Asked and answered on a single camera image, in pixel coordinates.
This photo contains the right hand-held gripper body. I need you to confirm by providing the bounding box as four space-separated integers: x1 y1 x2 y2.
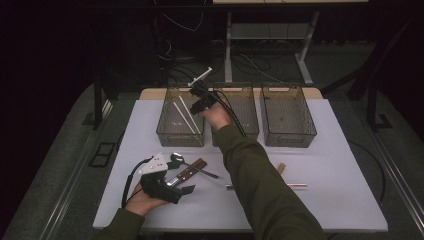
187 67 222 110

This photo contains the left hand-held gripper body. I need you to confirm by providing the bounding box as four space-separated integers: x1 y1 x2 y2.
138 152 184 205

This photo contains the black handled metal spoon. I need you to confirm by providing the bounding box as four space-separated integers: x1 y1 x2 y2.
170 152 220 180

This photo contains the dark wooden handle knife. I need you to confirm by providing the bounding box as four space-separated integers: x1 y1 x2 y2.
168 160 209 188

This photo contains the light wooden handle knife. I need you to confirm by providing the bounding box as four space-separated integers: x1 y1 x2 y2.
165 158 205 187

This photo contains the smoky transparent plastic bin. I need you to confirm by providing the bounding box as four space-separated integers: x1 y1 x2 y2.
155 83 208 148
210 82 260 148
259 82 318 149

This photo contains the metal chopstick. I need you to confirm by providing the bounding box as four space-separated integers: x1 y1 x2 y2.
226 183 308 191
225 182 308 189

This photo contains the person's right hand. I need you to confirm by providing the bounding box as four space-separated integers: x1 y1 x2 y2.
199 100 235 132

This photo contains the person's left hand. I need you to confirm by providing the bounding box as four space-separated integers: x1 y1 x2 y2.
124 182 170 217

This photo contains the black metal stand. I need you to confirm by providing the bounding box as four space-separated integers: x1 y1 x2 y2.
365 79 395 133
92 66 122 131

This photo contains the white table cover sheet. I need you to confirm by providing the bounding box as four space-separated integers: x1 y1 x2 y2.
92 98 389 232

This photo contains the black floor cable bundle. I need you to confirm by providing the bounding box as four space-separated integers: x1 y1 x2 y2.
159 54 228 85

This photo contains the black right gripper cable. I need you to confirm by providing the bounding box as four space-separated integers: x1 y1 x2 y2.
213 89 386 205

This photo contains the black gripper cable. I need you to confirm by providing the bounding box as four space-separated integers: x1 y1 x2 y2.
213 89 386 205
121 157 153 210

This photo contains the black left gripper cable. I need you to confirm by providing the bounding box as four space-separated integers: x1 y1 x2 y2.
121 157 153 210

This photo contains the white metal frame desk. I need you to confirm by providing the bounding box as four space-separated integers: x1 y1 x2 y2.
213 0 370 86

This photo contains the white floor cable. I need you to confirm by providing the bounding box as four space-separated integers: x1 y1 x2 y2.
239 53 285 84

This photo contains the white hanging cable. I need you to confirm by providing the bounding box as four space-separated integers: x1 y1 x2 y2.
154 0 205 33

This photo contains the black floor socket frame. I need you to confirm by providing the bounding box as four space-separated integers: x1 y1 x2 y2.
88 142 116 169

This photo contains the metal floor rail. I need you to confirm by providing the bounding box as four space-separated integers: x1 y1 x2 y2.
368 126 424 232
39 99 115 240

